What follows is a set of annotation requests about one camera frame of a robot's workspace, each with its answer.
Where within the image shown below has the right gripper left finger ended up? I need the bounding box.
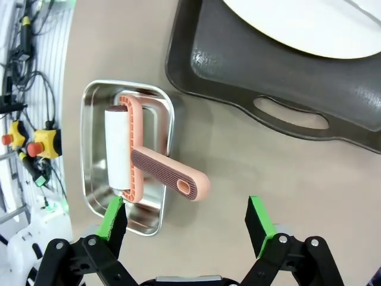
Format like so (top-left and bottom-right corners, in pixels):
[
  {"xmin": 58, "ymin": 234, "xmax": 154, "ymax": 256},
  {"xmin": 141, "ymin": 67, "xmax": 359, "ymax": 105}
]
[{"xmin": 35, "ymin": 195, "xmax": 140, "ymax": 286}]

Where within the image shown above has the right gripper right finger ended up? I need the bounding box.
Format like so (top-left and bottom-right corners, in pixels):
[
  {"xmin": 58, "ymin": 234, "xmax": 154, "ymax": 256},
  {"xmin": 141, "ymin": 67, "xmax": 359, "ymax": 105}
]
[{"xmin": 241, "ymin": 195, "xmax": 346, "ymax": 286}]

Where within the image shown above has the black plastic serving tray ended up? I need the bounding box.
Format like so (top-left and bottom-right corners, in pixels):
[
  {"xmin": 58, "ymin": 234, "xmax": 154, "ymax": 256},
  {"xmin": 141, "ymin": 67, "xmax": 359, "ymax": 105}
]
[{"xmin": 164, "ymin": 0, "xmax": 381, "ymax": 156}]

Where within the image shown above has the white round plate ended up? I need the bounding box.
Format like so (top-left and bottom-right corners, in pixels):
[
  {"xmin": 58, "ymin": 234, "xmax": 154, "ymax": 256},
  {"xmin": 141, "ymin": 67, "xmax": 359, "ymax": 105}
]
[{"xmin": 221, "ymin": 0, "xmax": 381, "ymax": 60}]

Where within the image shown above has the rectangular stainless steel tray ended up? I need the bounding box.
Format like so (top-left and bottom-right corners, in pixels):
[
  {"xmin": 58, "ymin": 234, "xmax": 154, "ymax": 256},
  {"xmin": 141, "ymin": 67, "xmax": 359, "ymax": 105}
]
[{"xmin": 79, "ymin": 79, "xmax": 176, "ymax": 237}]

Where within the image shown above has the pink lint roller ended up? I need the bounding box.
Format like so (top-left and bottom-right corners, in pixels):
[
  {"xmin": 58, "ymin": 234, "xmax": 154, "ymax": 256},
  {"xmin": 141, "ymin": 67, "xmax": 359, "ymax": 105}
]
[{"xmin": 104, "ymin": 94, "xmax": 211, "ymax": 206}]

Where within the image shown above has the small green lit device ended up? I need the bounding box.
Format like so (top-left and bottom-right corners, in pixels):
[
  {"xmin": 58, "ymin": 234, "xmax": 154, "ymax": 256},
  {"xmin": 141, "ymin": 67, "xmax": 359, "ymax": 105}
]
[{"xmin": 33, "ymin": 175, "xmax": 51, "ymax": 188}]

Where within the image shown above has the yellow emergency stop button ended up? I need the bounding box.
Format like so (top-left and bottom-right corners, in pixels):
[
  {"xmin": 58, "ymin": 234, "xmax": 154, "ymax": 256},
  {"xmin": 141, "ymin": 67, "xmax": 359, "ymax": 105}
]
[
  {"xmin": 1, "ymin": 120, "xmax": 27, "ymax": 150},
  {"xmin": 27, "ymin": 129, "xmax": 63, "ymax": 159}
]

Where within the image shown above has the black cable bundle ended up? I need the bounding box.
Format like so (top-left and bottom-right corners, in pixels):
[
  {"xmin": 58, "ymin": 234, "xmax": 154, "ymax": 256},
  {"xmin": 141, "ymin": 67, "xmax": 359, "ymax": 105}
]
[{"xmin": 0, "ymin": 0, "xmax": 71, "ymax": 209}]

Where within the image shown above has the black plug with yellow ring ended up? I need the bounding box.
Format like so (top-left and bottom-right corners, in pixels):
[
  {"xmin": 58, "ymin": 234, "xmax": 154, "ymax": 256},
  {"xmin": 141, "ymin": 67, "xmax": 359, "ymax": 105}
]
[{"xmin": 19, "ymin": 14, "xmax": 33, "ymax": 35}]

